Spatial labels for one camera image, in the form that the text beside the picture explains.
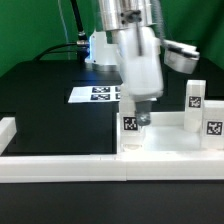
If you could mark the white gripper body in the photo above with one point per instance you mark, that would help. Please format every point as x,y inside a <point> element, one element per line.
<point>141,75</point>

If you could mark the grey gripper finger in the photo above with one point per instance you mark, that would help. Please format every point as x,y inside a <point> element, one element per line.
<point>142,112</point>

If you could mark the white square tabletop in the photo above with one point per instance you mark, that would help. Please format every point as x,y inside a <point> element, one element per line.
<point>166,139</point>

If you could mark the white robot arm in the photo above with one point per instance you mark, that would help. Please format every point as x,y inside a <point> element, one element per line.
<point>115,15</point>

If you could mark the white sheet with fiducial tags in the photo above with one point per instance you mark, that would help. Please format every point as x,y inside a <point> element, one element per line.
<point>95,94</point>

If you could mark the white L-shaped obstacle fence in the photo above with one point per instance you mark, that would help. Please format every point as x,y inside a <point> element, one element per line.
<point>116,167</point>

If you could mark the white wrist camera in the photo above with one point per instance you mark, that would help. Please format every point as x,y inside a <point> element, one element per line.
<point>181,57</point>

